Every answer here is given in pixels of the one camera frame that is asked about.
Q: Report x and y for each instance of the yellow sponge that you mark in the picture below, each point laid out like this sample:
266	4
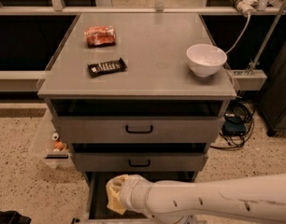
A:
113	198

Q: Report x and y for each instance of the orange ball in bin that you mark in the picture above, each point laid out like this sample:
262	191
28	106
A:
59	145

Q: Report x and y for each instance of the grey middle drawer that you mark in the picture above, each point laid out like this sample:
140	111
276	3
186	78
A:
139	162

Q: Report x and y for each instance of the grey drawer cabinet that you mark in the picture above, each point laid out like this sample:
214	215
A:
157	82

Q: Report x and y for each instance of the red snack bag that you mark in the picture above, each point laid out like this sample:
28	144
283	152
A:
100	35

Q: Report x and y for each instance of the clear plastic storage bin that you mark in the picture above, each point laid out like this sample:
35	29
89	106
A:
42	146

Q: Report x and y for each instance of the dark grey side cabinet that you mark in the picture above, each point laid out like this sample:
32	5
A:
273	102

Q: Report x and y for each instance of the white cup in bin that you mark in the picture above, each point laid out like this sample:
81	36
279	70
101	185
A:
55	136

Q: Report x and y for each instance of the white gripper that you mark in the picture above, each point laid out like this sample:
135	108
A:
128	192

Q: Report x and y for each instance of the white bowl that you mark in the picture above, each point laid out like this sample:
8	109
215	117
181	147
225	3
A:
205	60

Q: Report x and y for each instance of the grey open bottom drawer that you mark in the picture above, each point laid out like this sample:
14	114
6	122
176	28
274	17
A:
97	211

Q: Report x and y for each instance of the black chocolate bar wrapper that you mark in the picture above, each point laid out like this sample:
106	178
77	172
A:
105	68

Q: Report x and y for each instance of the blue electronics box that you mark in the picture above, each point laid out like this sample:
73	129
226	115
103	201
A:
233	129

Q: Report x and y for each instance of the white power strip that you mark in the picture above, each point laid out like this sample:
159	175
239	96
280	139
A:
246	7

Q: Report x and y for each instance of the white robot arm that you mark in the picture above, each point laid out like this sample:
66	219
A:
259	199

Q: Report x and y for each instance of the grey top drawer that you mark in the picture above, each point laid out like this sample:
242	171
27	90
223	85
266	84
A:
125	130

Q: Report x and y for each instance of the black bag on floor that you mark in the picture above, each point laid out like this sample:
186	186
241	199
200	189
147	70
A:
13	217

